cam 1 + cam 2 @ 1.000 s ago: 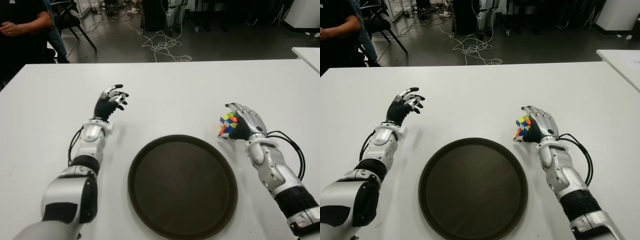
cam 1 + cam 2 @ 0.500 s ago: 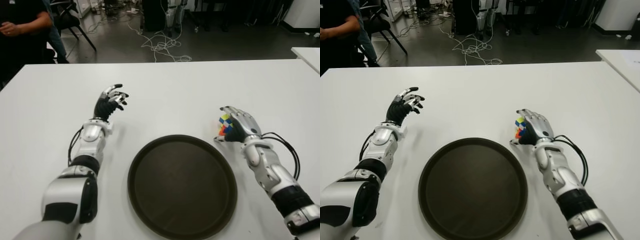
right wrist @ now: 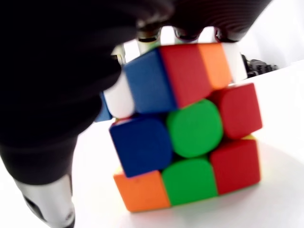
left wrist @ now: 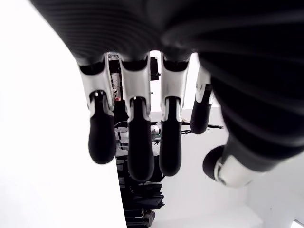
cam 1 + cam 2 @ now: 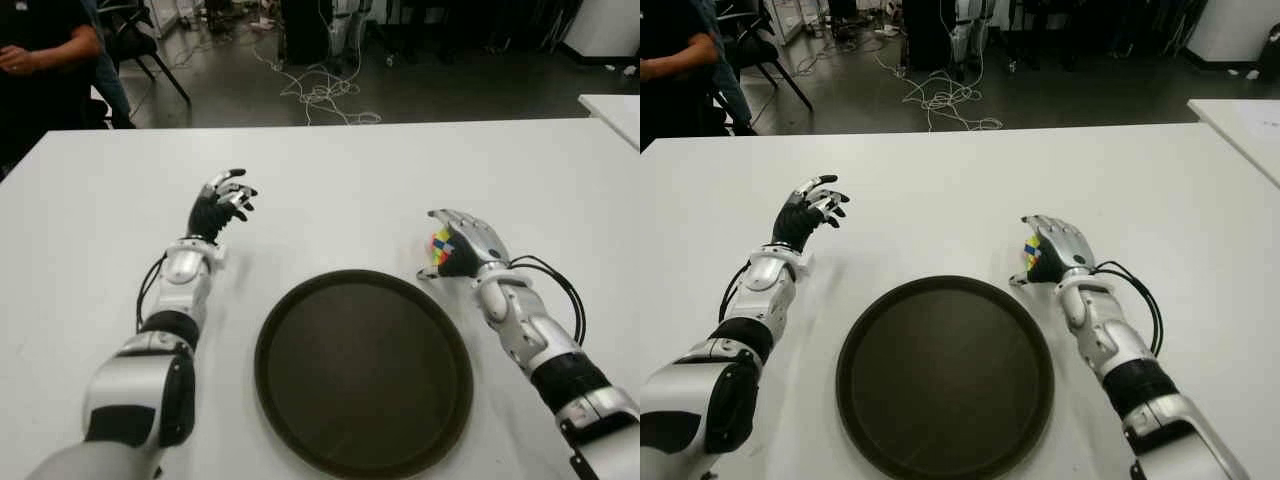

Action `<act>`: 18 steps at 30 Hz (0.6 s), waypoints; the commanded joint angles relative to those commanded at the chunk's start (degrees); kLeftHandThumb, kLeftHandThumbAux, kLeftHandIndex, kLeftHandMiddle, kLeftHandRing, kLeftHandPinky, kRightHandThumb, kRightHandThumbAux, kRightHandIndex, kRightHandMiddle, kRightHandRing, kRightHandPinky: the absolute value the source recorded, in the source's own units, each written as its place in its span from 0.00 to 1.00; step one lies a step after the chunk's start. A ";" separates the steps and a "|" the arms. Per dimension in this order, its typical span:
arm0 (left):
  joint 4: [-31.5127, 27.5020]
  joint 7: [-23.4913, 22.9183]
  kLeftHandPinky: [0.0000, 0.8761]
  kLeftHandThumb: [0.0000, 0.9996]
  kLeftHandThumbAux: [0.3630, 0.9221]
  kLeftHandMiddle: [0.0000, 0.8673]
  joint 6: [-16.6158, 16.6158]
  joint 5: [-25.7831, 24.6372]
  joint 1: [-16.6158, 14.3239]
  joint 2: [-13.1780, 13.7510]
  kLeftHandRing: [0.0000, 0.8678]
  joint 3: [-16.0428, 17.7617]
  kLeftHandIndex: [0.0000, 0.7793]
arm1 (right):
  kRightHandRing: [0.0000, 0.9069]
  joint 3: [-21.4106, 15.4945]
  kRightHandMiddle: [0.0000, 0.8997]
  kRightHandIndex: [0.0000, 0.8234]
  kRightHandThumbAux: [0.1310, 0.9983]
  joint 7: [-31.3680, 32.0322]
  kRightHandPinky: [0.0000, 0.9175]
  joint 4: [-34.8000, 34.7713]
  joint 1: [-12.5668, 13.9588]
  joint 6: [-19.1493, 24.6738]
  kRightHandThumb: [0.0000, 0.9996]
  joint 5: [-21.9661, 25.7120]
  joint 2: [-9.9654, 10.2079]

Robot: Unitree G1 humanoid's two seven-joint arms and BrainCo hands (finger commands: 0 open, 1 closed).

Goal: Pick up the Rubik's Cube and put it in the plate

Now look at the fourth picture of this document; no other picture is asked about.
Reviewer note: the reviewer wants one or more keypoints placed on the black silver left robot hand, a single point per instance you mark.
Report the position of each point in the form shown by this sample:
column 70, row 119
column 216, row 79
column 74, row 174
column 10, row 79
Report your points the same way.
column 213, row 47

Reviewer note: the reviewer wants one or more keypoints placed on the black horizontal bar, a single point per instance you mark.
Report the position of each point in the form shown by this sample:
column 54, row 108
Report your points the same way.
column 215, row 127

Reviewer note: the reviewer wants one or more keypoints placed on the black equipment pile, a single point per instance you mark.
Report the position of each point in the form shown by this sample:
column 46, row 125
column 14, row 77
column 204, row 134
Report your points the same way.
column 142, row 202

